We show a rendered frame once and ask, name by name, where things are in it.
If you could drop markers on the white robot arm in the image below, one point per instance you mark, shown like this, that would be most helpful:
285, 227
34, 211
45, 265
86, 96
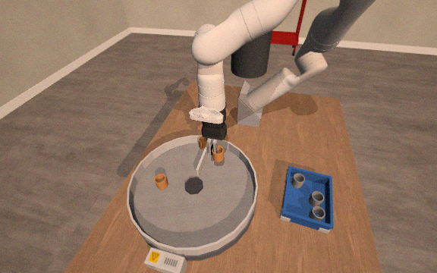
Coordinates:
213, 44

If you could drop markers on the blue crate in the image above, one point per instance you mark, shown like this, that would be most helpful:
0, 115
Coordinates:
298, 207

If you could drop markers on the grey metal sleeve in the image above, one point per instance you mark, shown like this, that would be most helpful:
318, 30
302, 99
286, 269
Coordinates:
296, 183
318, 196
318, 210

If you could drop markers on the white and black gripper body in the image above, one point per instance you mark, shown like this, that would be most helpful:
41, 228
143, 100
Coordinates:
212, 113

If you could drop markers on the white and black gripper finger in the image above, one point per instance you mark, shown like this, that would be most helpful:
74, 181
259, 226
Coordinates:
209, 141
215, 146

